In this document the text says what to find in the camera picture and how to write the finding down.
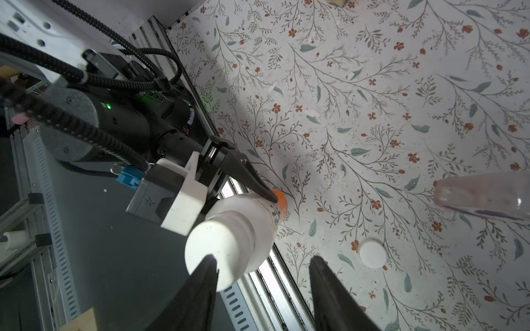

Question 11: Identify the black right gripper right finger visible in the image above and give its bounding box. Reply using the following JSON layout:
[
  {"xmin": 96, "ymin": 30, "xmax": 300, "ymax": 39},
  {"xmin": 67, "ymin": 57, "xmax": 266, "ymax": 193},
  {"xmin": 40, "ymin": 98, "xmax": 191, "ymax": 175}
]
[{"xmin": 309, "ymin": 256, "xmax": 379, "ymax": 330}]

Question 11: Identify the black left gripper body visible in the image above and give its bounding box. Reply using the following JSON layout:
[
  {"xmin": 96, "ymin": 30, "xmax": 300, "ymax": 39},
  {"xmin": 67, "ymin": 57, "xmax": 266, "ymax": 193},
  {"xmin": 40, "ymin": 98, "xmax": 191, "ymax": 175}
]
[{"xmin": 196, "ymin": 136, "xmax": 235, "ymax": 207}]

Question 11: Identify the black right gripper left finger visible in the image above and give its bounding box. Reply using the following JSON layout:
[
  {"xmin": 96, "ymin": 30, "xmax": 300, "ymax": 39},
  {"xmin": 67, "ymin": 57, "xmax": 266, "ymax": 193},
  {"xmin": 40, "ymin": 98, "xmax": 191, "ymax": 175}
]
[{"xmin": 146, "ymin": 255, "xmax": 218, "ymax": 331}]

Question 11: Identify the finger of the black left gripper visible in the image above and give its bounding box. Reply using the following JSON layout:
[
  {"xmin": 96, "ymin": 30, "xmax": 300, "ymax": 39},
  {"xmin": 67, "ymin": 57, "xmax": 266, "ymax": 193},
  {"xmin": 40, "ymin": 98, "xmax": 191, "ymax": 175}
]
[{"xmin": 215, "ymin": 147, "xmax": 278, "ymax": 204}]

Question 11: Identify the white bottle orange base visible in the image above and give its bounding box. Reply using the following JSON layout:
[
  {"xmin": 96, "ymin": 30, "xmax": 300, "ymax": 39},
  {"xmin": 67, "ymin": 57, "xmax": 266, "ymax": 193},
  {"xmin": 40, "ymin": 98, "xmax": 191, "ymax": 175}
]
[{"xmin": 184, "ymin": 190, "xmax": 288, "ymax": 292}]

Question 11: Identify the white round bottle cap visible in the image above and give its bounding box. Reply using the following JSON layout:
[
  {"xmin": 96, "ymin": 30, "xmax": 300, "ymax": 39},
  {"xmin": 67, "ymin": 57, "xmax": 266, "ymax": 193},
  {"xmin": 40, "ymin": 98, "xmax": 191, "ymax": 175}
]
[{"xmin": 184, "ymin": 212, "xmax": 254, "ymax": 292}]

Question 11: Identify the small white bottle cap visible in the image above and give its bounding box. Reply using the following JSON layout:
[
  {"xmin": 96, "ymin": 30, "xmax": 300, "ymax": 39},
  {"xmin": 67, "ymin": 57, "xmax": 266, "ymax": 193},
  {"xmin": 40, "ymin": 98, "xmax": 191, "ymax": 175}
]
[{"xmin": 358, "ymin": 239, "xmax": 388, "ymax": 269}]

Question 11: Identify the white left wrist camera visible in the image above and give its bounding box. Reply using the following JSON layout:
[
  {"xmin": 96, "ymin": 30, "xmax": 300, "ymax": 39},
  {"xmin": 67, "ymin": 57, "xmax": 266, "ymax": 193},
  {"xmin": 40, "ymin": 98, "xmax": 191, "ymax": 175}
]
[{"xmin": 126, "ymin": 152, "xmax": 208, "ymax": 237}]

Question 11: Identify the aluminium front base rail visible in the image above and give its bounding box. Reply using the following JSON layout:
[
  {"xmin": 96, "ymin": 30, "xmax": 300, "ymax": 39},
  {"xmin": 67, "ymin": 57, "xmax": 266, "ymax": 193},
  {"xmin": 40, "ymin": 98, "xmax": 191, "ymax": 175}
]
[{"xmin": 0, "ymin": 16, "xmax": 316, "ymax": 331}]

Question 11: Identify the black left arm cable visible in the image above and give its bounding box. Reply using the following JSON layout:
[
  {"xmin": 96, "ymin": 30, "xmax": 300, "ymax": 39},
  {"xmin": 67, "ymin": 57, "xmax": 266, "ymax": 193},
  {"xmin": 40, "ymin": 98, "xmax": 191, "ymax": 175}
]
[{"xmin": 0, "ymin": 0, "xmax": 183, "ymax": 172}]

